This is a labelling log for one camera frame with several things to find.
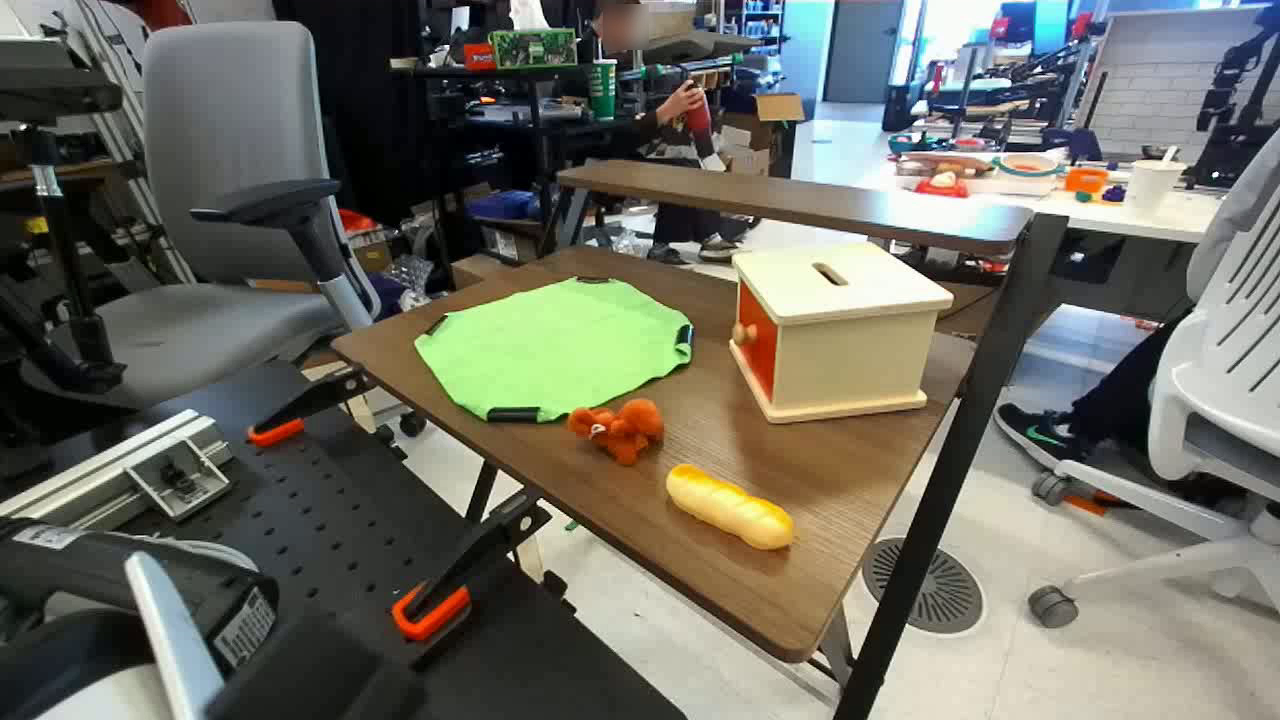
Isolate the green cloth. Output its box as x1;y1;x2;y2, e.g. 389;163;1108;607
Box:
414;277;697;423

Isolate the orange plush toy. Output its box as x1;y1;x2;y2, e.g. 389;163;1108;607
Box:
564;400;665;468

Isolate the yellow bread roll toy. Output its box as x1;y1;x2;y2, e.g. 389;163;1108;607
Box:
669;462;796;552

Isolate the wooden box with slot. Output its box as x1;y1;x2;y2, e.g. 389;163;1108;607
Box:
730;238;951;423

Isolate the person in background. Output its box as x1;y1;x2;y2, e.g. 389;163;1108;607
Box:
575;0;716;159

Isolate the green soda can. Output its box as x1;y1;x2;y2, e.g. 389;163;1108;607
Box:
587;54;622;118

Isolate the near black orange clamp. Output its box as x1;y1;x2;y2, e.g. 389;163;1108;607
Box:
389;496;547;645

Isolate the black orange clamp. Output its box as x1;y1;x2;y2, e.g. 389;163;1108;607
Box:
389;496;547;645
243;372;368;450

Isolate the green circuit board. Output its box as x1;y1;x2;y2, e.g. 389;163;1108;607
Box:
489;28;575;71

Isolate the far black orange clamp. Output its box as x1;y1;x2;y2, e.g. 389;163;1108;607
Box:
243;372;368;450

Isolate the round floor drain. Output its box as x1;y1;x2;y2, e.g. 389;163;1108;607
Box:
865;539;985;636

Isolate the black sneaker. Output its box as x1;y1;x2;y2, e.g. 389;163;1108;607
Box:
997;405;1086;468

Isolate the grey office chair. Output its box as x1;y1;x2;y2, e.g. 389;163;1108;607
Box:
21;15;384;410

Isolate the white office chair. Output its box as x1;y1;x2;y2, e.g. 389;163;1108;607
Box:
1028;135;1280;629

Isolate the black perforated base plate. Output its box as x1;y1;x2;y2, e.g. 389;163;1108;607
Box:
145;365;680;720

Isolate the aluminium extrusion rail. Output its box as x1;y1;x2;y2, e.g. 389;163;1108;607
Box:
0;409;234;527

